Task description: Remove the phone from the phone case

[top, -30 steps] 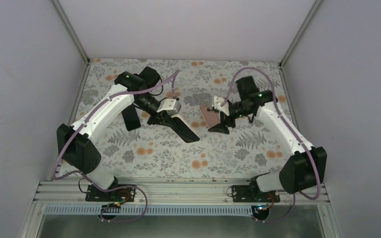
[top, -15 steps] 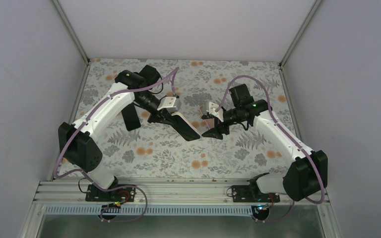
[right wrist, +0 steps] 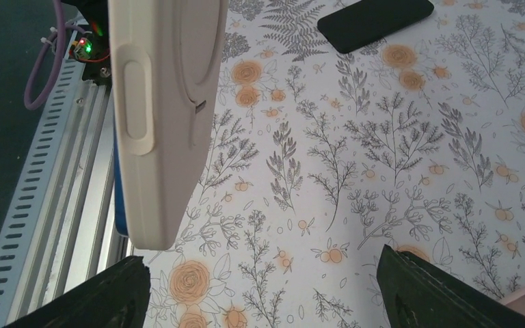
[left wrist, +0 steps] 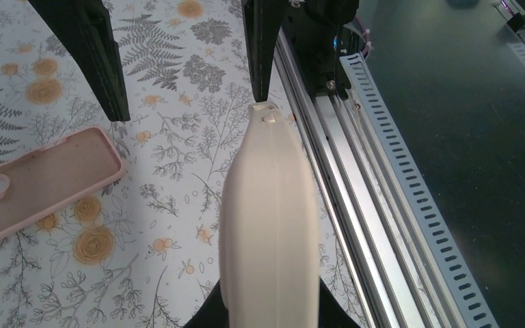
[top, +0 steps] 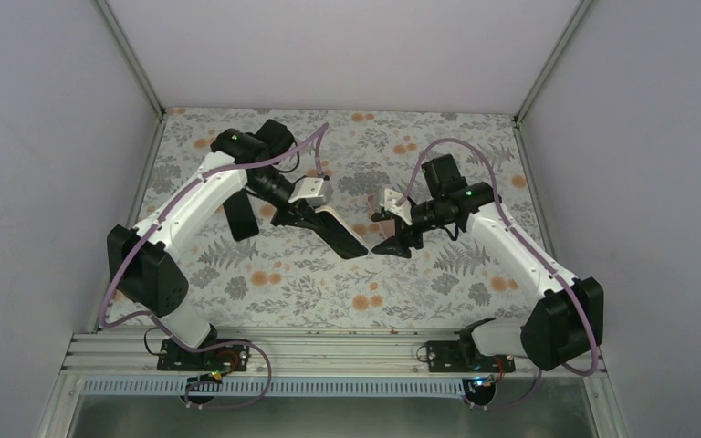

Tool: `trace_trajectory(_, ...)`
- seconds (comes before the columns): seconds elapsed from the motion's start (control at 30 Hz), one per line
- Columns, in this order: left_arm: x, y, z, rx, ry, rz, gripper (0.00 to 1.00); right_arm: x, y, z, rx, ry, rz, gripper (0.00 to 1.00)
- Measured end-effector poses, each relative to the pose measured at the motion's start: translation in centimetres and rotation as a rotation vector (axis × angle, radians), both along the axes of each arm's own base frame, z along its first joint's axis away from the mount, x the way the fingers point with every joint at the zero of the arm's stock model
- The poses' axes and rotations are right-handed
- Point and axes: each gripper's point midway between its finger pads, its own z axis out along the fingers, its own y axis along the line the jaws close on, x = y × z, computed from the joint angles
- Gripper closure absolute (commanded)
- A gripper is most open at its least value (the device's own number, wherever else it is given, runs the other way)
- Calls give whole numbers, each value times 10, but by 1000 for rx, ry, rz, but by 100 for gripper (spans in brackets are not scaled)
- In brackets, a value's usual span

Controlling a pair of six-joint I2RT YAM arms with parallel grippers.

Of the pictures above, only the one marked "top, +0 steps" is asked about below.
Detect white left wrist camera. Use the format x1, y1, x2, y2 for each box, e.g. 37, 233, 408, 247
288, 176, 333, 207

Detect aluminium front rail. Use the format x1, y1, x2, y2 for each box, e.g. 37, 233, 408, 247
61, 326, 457, 378

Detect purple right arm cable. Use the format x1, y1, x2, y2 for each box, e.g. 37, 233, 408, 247
393, 138, 602, 411

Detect pink phone case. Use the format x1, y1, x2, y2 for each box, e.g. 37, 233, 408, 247
367, 194, 395, 239

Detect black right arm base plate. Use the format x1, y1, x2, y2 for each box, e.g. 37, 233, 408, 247
424, 340, 516, 373

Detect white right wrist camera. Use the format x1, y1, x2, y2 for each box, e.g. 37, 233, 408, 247
372, 188, 413, 224

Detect slotted grey cable duct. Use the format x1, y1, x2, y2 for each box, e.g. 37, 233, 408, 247
79, 376, 465, 398

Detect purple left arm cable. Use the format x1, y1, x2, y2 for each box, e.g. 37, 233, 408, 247
97, 122, 331, 411

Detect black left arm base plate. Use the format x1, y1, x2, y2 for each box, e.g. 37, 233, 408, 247
156, 340, 250, 373

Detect floral patterned table mat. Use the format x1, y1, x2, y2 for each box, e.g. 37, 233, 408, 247
140, 107, 541, 329

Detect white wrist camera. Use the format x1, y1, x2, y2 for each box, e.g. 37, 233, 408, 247
372, 188, 413, 224
288, 176, 333, 207

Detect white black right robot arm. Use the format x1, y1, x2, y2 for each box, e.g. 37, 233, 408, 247
371, 155, 604, 373

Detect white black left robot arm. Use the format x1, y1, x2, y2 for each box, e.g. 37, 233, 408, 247
98, 120, 371, 370

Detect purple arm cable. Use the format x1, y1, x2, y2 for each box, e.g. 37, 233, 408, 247
97, 122, 331, 411
393, 138, 602, 411

